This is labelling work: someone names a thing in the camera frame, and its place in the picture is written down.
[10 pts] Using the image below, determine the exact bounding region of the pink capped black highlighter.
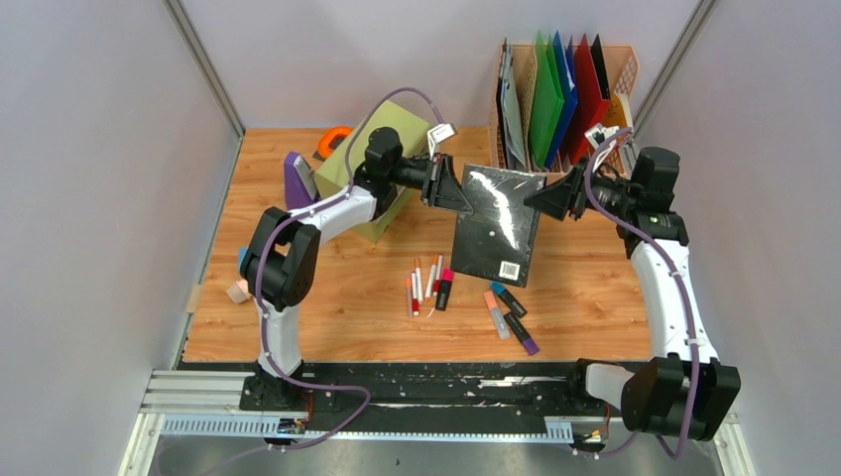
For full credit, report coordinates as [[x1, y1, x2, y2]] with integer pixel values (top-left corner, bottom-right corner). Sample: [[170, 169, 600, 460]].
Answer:
[[435, 267, 454, 311]]

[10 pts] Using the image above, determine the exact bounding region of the yellow book in rack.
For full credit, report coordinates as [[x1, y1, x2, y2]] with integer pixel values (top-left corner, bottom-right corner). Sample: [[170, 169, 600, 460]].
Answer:
[[601, 92, 634, 128]]

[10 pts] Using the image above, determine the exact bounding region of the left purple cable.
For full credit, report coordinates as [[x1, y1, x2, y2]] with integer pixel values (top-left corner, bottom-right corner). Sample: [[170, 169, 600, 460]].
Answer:
[[252, 86, 448, 454]]

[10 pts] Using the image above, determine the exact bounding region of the black paperback book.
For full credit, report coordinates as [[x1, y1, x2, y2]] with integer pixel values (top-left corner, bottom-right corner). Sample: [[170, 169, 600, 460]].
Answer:
[[450, 164, 546, 288]]

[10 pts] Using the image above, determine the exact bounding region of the orange grey highlighter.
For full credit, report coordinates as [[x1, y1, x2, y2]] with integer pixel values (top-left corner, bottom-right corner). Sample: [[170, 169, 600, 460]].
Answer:
[[483, 291, 511, 339]]

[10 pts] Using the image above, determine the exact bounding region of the red plastic folder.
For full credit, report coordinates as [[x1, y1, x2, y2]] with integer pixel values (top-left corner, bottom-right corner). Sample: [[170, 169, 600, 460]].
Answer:
[[561, 35, 611, 166]]

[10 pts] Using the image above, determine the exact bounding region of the purple cable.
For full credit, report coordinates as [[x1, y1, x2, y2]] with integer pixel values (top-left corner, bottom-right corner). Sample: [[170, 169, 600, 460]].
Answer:
[[571, 128, 701, 461], [252, 86, 448, 454]]

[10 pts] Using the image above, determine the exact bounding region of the orange white marker pen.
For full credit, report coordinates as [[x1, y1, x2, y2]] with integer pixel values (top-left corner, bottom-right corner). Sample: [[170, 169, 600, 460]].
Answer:
[[424, 255, 440, 300]]

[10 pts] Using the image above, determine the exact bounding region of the pink cylindrical tube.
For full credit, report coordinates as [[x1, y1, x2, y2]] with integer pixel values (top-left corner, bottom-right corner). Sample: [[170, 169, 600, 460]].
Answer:
[[226, 280, 252, 304]]

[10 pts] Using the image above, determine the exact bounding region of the orange tipped white pen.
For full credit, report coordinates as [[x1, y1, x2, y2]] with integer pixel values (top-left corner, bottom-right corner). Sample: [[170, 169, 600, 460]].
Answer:
[[415, 257, 424, 304]]

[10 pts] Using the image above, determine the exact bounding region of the grey thin marker pen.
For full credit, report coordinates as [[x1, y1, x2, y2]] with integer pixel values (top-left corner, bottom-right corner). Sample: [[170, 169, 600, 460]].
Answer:
[[405, 274, 415, 317]]

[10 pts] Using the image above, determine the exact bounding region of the red tipped white pen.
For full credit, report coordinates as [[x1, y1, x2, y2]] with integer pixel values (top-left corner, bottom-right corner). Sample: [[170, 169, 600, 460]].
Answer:
[[432, 254, 444, 297]]

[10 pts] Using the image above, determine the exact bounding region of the green drawer cabinet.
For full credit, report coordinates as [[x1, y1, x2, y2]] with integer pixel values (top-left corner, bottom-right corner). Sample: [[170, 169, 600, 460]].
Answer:
[[314, 101, 433, 243]]

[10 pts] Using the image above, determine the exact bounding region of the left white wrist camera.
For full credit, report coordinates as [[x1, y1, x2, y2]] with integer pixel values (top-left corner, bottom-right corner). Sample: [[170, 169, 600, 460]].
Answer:
[[426, 123, 457, 157]]

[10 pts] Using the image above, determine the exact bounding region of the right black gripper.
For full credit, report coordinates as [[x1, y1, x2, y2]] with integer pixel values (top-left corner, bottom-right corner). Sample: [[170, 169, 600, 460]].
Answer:
[[522, 155, 637, 221]]

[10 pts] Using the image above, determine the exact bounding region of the white block eraser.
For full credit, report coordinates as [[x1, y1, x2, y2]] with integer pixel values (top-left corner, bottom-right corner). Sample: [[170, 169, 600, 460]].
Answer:
[[237, 246, 248, 268]]

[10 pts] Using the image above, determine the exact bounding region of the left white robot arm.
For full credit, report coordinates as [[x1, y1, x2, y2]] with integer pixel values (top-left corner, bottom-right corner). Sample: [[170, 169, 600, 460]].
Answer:
[[240, 123, 473, 410]]

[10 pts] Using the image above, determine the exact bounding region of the pink file organizer rack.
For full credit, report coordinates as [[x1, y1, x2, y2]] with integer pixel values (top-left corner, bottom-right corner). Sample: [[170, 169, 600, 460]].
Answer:
[[488, 43, 637, 209]]

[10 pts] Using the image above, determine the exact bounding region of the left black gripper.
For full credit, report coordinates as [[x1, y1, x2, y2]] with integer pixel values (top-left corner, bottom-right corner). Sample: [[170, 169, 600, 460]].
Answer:
[[388, 154, 475, 216]]

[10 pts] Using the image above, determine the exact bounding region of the green plastic folder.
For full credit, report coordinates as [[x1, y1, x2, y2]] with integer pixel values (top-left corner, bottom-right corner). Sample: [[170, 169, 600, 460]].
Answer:
[[528, 31, 564, 170]]

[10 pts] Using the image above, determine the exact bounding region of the purple highlighter marker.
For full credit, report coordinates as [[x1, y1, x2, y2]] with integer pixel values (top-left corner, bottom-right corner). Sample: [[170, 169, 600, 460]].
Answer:
[[504, 311, 540, 356]]

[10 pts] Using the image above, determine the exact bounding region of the black mounting base rail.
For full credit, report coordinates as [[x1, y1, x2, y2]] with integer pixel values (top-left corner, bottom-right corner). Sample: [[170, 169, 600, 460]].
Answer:
[[139, 359, 739, 442]]

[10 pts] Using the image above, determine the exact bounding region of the purple stapler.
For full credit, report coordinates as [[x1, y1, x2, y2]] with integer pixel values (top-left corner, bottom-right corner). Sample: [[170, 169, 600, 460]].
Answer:
[[284, 152, 319, 209]]

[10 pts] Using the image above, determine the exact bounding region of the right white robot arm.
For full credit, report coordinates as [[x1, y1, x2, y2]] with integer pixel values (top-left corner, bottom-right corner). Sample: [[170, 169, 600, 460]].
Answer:
[[524, 147, 741, 441]]

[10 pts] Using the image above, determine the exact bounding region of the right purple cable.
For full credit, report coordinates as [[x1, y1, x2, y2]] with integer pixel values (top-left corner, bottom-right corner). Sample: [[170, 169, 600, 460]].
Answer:
[[571, 128, 701, 461]]

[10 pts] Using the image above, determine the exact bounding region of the blue capped black marker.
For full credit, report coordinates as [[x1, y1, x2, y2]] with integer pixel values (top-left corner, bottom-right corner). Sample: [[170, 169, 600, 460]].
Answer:
[[490, 282, 528, 318]]

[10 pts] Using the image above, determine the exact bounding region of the blue plastic folder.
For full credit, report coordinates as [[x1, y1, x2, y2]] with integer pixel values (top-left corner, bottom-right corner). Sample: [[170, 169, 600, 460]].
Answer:
[[544, 31, 578, 170]]

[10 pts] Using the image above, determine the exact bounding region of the grey clipboard with papers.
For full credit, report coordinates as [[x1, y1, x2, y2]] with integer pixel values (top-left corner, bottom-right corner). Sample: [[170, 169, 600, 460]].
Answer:
[[496, 39, 528, 172]]

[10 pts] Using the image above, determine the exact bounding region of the orange tape dispenser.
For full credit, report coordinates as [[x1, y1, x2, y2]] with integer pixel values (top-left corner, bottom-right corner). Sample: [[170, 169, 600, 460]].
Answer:
[[313, 125, 353, 162]]

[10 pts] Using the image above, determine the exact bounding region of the red white marker pen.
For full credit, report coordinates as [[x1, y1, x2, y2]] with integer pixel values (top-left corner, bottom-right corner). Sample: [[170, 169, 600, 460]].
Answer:
[[410, 272, 420, 316]]

